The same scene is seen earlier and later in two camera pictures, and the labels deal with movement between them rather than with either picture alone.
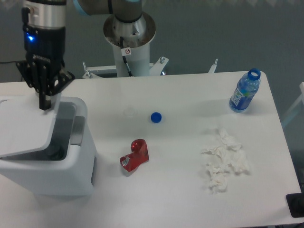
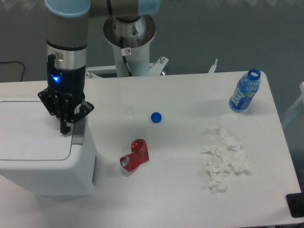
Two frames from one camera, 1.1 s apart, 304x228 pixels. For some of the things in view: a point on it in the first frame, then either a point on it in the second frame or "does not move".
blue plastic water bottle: [247, 85] does not move
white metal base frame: [156, 69] does not move
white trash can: [48, 152] does not move
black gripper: [47, 43] -> [64, 85]
